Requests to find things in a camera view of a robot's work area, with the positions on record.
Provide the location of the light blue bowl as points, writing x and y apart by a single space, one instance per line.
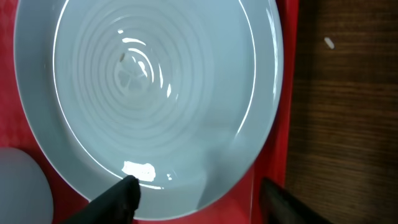
26 196

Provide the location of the light blue plate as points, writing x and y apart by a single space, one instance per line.
181 94

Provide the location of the red serving tray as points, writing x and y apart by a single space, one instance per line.
240 205

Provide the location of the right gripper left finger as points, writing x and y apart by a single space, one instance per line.
116 205

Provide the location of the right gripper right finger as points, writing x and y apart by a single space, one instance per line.
281 207

